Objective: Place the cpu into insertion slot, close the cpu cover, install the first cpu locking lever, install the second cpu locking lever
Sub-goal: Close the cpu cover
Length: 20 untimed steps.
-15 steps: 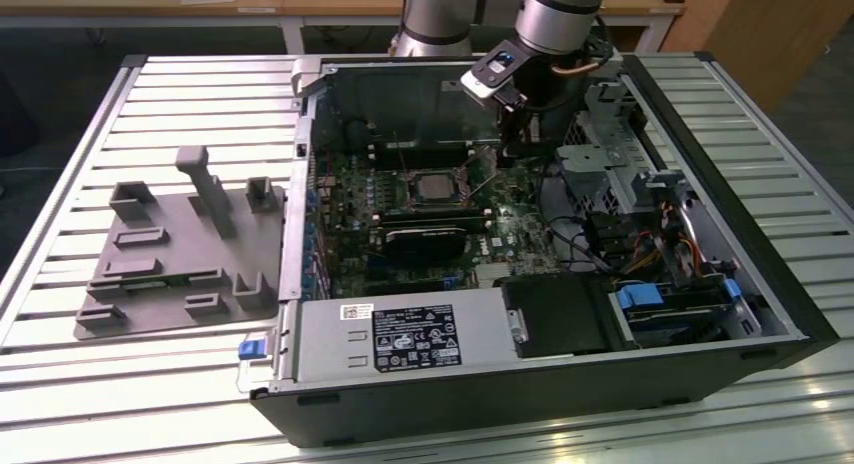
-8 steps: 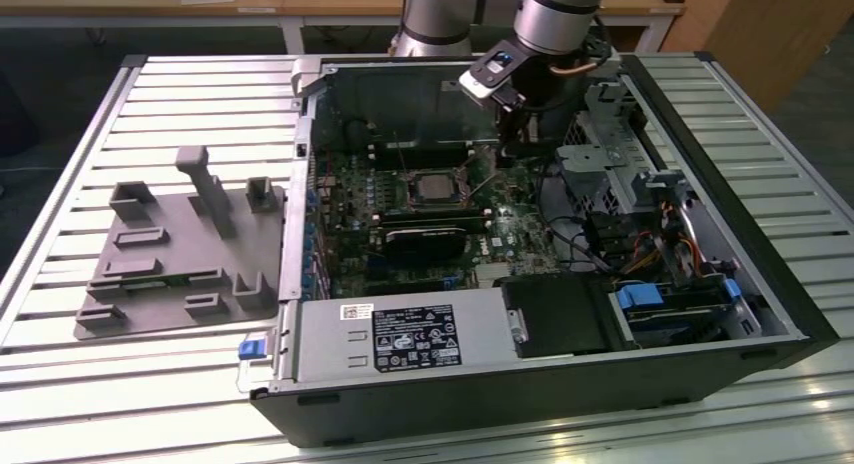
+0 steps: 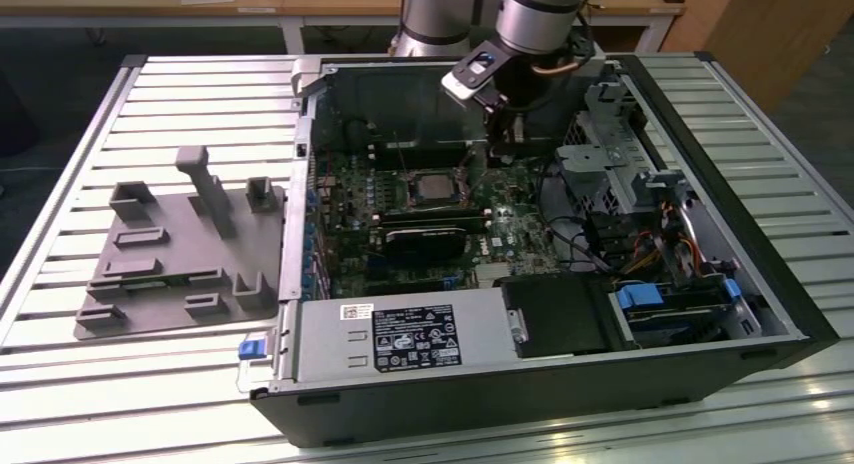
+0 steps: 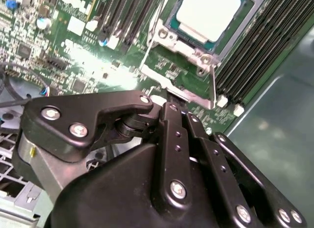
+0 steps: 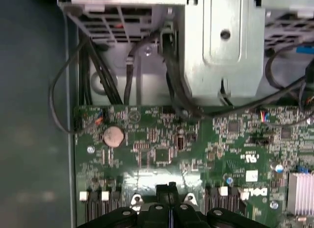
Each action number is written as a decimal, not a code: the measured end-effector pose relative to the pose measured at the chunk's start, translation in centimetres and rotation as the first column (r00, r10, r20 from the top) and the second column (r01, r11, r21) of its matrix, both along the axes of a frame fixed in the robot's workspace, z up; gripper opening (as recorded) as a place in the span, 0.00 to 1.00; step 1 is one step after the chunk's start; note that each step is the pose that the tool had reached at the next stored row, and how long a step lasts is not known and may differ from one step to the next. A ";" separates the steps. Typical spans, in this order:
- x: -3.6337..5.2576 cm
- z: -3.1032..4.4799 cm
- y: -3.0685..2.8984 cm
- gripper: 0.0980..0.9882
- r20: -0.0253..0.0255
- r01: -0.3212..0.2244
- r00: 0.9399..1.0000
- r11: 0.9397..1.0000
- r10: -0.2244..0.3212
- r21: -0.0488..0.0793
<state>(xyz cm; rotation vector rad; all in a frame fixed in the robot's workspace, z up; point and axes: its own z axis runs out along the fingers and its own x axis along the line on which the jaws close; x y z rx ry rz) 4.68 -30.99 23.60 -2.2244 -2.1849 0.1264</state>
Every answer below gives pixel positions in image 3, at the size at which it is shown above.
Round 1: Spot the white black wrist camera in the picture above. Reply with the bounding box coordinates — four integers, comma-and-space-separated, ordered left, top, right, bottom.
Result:
439, 50, 503, 104

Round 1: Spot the black PC case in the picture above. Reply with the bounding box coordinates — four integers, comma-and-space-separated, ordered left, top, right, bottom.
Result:
248, 51, 842, 448

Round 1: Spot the hard disk in blue carrier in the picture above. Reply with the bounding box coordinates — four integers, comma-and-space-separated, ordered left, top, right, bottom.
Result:
611, 279, 735, 345

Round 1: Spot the small silver heatsink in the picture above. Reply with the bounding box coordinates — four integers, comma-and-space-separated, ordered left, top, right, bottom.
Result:
474, 262, 514, 287

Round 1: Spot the grey parts rack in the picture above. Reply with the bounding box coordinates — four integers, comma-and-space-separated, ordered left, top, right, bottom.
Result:
71, 145, 289, 342

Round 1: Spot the black drive bay box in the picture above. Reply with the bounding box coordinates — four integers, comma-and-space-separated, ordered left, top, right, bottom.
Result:
498, 275, 632, 360

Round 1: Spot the grey metal drive cage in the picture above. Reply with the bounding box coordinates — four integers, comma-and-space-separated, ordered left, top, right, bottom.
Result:
551, 81, 692, 218

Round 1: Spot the silver power supply unit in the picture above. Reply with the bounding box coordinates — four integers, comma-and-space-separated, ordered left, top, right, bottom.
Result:
287, 287, 530, 385

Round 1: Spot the wooden desk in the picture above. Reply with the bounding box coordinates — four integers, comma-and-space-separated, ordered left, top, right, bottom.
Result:
0, 0, 688, 55

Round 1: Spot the silver-topped CPU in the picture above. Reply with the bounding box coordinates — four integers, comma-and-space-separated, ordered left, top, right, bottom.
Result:
414, 175, 454, 199

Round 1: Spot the black RAM slot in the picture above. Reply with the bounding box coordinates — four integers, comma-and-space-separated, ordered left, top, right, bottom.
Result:
380, 211, 483, 220
383, 220, 487, 231

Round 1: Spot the CPU socket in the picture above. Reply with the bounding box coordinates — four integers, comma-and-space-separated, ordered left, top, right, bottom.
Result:
398, 167, 472, 210

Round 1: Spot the yellow orange wire bundle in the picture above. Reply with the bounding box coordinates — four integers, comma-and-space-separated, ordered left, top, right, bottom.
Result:
626, 231, 706, 280

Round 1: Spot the wooden cabinet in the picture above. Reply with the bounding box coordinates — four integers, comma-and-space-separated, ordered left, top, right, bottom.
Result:
659, 0, 854, 116

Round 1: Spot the green motherboard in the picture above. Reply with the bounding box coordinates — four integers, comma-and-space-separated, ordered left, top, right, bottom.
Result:
307, 146, 556, 301

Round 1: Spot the black graphics card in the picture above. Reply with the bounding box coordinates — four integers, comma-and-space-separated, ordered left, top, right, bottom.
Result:
378, 225, 472, 263

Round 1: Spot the black cable bundle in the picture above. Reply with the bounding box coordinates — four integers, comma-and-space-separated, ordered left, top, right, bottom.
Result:
538, 211, 619, 278

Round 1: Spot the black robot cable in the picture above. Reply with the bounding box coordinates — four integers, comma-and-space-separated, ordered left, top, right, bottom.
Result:
563, 11, 606, 80

